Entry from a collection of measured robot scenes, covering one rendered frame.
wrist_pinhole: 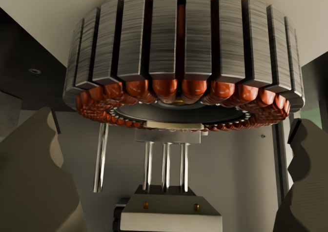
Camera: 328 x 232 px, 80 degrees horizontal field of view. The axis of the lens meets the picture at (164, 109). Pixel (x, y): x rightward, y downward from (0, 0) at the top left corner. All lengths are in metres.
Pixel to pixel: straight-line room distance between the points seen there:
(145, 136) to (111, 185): 0.16
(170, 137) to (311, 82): 0.14
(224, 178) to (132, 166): 0.16
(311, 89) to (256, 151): 0.19
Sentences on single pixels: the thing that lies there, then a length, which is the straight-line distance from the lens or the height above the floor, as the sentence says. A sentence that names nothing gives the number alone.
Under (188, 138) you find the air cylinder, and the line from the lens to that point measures 0.23.
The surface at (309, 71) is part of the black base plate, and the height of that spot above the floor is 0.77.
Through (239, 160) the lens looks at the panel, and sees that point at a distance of 0.38.
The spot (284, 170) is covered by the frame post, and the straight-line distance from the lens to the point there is 0.35.
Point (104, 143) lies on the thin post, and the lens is 0.18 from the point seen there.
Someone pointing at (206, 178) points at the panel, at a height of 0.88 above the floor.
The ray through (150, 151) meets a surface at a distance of 0.25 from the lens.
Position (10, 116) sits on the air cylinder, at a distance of 0.33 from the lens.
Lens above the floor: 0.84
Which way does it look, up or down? 12 degrees down
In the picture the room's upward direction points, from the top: 178 degrees counter-clockwise
